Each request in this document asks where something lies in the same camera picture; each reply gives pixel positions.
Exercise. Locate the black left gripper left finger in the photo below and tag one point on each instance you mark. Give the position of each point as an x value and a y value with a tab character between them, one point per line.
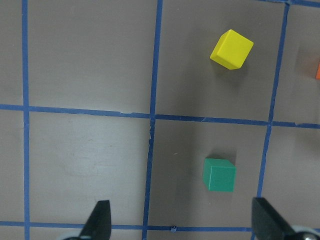
98	225

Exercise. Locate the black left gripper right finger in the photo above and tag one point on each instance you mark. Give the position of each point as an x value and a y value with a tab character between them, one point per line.
267	223

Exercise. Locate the green wooden block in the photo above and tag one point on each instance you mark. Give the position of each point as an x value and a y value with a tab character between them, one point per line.
219	175

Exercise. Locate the orange wooden block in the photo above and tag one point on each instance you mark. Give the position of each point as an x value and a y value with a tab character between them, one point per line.
317	77

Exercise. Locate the yellow wooden block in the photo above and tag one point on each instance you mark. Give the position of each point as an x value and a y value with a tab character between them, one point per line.
231	50

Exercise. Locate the brown paper table mat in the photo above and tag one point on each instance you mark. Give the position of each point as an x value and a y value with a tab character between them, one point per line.
119	100

